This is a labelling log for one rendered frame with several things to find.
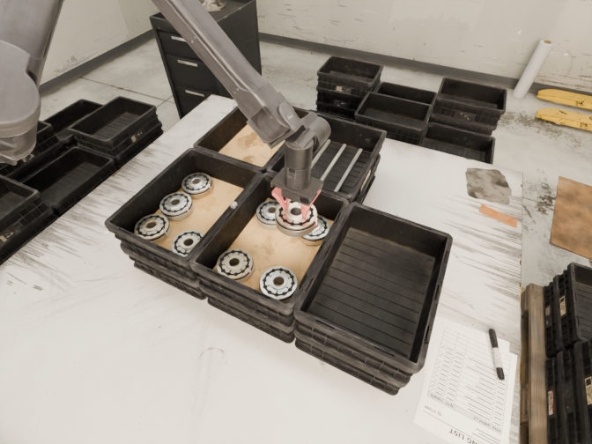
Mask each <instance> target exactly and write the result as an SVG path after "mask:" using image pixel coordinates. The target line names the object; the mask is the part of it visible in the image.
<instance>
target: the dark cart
mask: <svg viewBox="0 0 592 444"><path fill-rule="evenodd" d="M219 1H222V2H224V3H226V5H225V6H223V7H222V8H220V10H221V11H208V12H209V14H210V15H211V16H212V17H213V19H214V20H215V21H216V22H217V24H218V25H219V26H220V28H221V29H222V30H223V31H224V33H225V34H226V35H227V37H228V38H229V39H230V40H231V41H232V43H233V44H234V45H235V47H236V48H237V49H238V50H239V51H240V52H241V53H242V55H243V56H244V57H245V58H246V60H247V61H248V62H249V63H250V65H251V66H252V67H253V68H254V69H255V70H256V71H257V72H258V73H259V74H260V75H261V76H263V75H262V65H261V53H260V42H259V31H258V19H257V9H256V0H219ZM149 19H150V21H151V24H152V30H153V32H154V35H155V39H156V42H157V44H158V48H159V52H160V55H161V59H162V62H163V64H164V68H165V71H166V76H167V79H168V82H169V84H170V88H171V91H172V94H173V97H174V102H175V105H176V108H177V111H178V114H179V117H180V119H182V118H183V117H184V116H185V115H187V114H188V113H189V112H191V111H192V110H193V109H194V108H195V107H197V106H198V105H199V104H201V103H202V102H203V101H204V100H206V99H207V98H208V97H210V96H211V95H212V94H215V95H218V96H222V97H226V98H229V99H232V100H233V97H232V95H231V94H230V93H229V92H228V91H227V90H226V88H225V87H224V86H223V85H222V83H221V82H220V81H219V80H218V78H217V77H216V76H215V75H214V74H213V73H212V71H211V70H210V69H209V68H208V67H207V65H206V64H205V63H204V62H203V61H202V59H201V58H200V57H199V56H198V55H197V54H196V52H195V51H194V50H193V49H192V48H191V46H190V45H189V44H188V43H187V42H186V41H185V40H184V39H183V38H182V37H181V35H180V34H179V33H178V32H177V31H176V30H175V28H174V27H173V26H172V25H171V24H170V22H169V21H168V20H167V19H166V18H165V16H164V15H163V14H162V13H161V12H158V13H156V14H153V15H151V16H150V17H149Z"/></svg>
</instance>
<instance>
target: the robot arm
mask: <svg viewBox="0 0 592 444"><path fill-rule="evenodd" d="M63 1H65V0H0V163H8V164H11V165H13V166H15V165H17V160H20V159H23V158H24V157H26V156H27V155H28V154H29V153H30V152H31V151H32V150H33V148H34V147H35V144H36V135H37V124H38V121H39V118H40V114H41V98H40V95H39V92H38V90H39V87H40V83H41V77H42V72H43V69H44V65H45V62H46V60H47V56H48V51H49V48H50V45H51V42H52V39H53V36H54V33H55V29H56V25H57V21H58V19H59V16H60V13H61V9H62V7H63ZM151 1H152V2H153V3H154V4H155V6H156V7H157V8H158V9H159V10H160V12H161V13H162V14H163V15H164V16H165V18H166V19H167V20H168V21H169V22H170V24H171V25H172V26H173V27H174V28H175V30H176V31H177V32H178V33H179V34H180V35H181V37H182V38H183V39H184V40H185V41H186V42H187V43H188V44H189V45H190V46H191V48H192V49H193V50H194V51H195V52H196V54H197V55H198V56H199V57H200V58H201V59H202V61H203V62H204V63H205V64H206V65H207V67H208V68H209V69H210V70H211V71H212V73H213V74H214V75H215V76H216V77H217V78H218V80H219V81H220V82H221V83H222V85H223V86H224V87H225V88H226V90H227V91H228V92H229V93H230V94H231V95H232V97H233V99H234V100H235V102H236V103H237V105H238V108H239V109H240V111H241V112H242V113H243V114H244V115H245V116H246V117H247V118H248V121H247V124H248V125H249V126H250V127H251V129H252V130H253V131H254V132H255V133H256V135H257V136H259V137H260V139H261V140H262V141H263V142H264V143H265V144H267V145H268V146H269V147H270V148H271V150H272V149H273V148H274V147H276V146H277V145H278V144H280V143H281V142H283V141H284V140H285V167H283V168H282V170H281V171H280V172H279V173H278V174H277V175H276V176H275V177H274V178H273V179H272V180H271V182H270V186H271V187H273V186H274V187H275V188H274V189H273V191H272V195H273V196H274V197H275V198H276V199H277V201H278V202H279V203H280V204H281V206H282V207H283V209H284V211H286V210H287V208H288V207H289V203H290V199H291V200H293V201H295V202H297V203H300V208H301V213H302V217H303V218H305V217H306V216H307V214H308V211H309V209H310V207H311V205H312V203H313V202H314V200H315V199H316V198H317V197H318V195H319V194H320V192H321V189H322V186H323V181H322V180H319V179H316V178H314V177H312V176H311V166H312V156H313V153H314V152H317V151H318V150H319V148H320V147H321V146H322V145H323V143H324V142H325V141H326V140H327V139H328V138H329V136H330V132H331V130H330V126H329V124H328V122H327V121H326V120H325V119H323V118H321V117H319V116H317V114H316V113H315V112H313V111H312V112H310V113H308V115H306V116H305V117H303V118H301V119H300V118H299V117H298V115H297V114H296V113H295V111H294V109H293V107H292V106H291V105H290V103H289V102H288V101H287V100H286V98H285V97H284V96H283V94H282V93H281V92H277V91H276V90H275V88H274V87H273V86H272V85H271V83H270V82H269V81H268V80H265V79H264V78H263V77H262V76H261V75H260V74H259V73H258V72H257V71H256V70H255V69H254V68H253V67H252V66H251V65H250V63H249V62H248V61H247V60H246V58H245V57H244V56H243V55H242V53H241V52H240V51H239V50H238V49H237V48H236V47H235V45H234V44H233V43H232V41H231V40H230V39H229V38H228V37H227V35H226V34H225V33H224V31H223V30H222V29H221V28H220V26H219V25H218V24H217V22H216V21H215V20H214V19H213V17H212V16H211V15H210V14H209V12H208V11H207V10H205V8H204V7H203V6H202V4H201V3H200V2H199V1H198V0H151ZM281 135H282V136H281ZM280 136H281V137H280ZM283 197H285V201H284V198H283Z"/></svg>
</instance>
